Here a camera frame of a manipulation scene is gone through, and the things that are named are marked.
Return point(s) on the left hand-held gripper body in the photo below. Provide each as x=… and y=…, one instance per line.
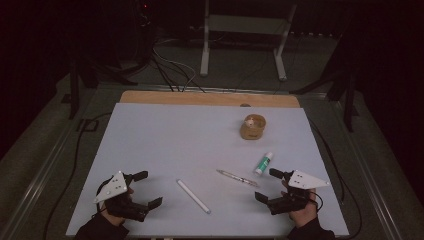
x=111, y=188

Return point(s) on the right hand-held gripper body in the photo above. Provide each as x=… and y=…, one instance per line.
x=301, y=180

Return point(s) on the white and green glue stick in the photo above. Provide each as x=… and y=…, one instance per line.
x=263, y=164

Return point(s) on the white pen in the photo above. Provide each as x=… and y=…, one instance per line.
x=193, y=196

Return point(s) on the round wooden pen holder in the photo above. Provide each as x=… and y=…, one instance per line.
x=252, y=131

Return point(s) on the person's left hand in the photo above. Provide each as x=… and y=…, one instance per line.
x=114, y=220

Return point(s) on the person's right hand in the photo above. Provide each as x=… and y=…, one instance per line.
x=305, y=218

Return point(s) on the pale blue table mat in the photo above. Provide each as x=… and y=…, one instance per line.
x=166, y=150

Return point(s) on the small white figure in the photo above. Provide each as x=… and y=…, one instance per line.
x=249, y=123

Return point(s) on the black metal stand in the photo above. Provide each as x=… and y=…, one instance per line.
x=349, y=100
x=74, y=96

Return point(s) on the white metal stand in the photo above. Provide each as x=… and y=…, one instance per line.
x=205, y=40

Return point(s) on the dark equipment with red light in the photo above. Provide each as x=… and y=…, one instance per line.
x=144, y=20

